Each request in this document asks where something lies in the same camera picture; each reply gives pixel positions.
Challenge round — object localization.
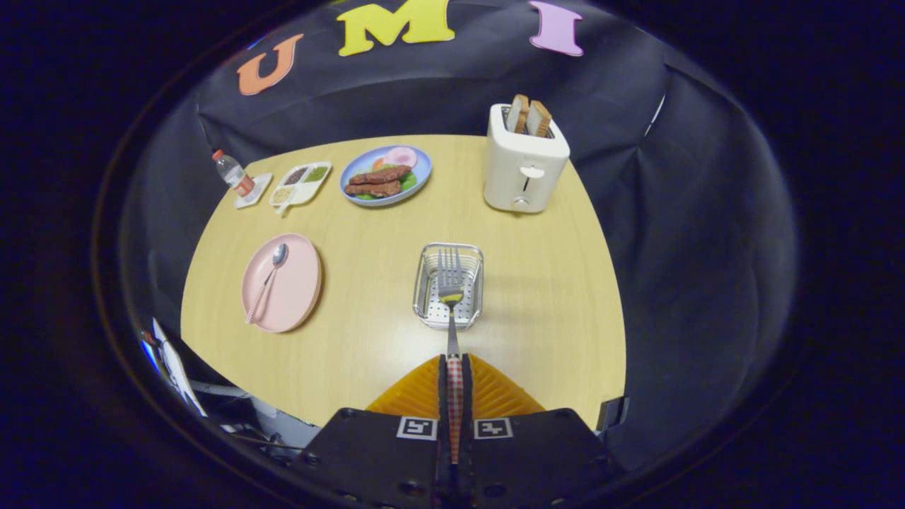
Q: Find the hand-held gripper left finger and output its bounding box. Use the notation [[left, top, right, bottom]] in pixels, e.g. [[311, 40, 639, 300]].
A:
[[290, 355, 453, 509]]

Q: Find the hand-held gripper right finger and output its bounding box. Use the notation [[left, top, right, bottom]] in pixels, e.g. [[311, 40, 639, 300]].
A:
[[456, 353, 626, 509]]

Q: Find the fork with checked handle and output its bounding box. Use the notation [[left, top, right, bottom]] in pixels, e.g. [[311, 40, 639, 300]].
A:
[[436, 247, 465, 465]]

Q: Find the spoon with checked handle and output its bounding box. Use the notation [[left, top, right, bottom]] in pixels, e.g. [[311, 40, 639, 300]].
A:
[[245, 243, 289, 326]]

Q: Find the pink round plate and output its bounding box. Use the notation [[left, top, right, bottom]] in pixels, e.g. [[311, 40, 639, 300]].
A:
[[241, 233, 323, 334]]

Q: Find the brown grilled meat slice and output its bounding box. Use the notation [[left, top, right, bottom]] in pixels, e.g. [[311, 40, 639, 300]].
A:
[[348, 165, 412, 186], [344, 180, 402, 198]]

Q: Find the black backdrop cloth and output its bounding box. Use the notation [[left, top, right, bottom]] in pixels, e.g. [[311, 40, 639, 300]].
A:
[[120, 0, 800, 467]]

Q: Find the white divided bean tray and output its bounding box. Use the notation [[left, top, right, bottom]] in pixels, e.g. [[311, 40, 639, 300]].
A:
[[269, 161, 333, 215]]

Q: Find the blue oval plate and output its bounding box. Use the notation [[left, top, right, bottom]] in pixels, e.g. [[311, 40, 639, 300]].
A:
[[339, 145, 433, 207]]

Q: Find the white toaster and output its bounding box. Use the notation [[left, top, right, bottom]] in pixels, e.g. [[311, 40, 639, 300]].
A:
[[484, 104, 571, 214]]

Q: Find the white square coaster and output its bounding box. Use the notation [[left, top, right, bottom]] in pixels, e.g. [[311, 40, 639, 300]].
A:
[[234, 173, 274, 210]]

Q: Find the clear plastic water bottle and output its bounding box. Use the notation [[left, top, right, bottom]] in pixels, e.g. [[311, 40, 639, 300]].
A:
[[212, 149, 255, 197]]

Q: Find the dark table edge bracket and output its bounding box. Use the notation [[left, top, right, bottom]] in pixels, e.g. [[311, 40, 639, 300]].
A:
[[597, 396, 630, 433]]

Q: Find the metal wire basket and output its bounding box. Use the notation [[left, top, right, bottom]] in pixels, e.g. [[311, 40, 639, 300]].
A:
[[413, 242, 485, 331]]

